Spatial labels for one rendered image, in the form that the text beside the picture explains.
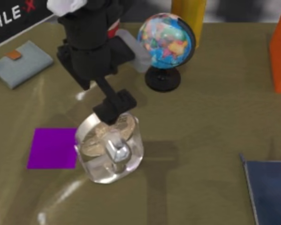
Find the black sign with white letters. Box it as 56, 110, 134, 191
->
0, 0, 55, 52

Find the dark blue tray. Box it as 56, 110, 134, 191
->
239, 153, 281, 225

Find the grey translucent camera mount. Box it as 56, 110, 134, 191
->
116, 29, 153, 74

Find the grey wallet with orange tab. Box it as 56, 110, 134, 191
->
0, 40, 54, 90

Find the yellow cylinder container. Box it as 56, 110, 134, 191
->
171, 0, 207, 49

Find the small world globe black stand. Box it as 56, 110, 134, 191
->
136, 12, 197, 92

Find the purple square sheet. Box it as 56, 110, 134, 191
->
26, 127, 80, 170

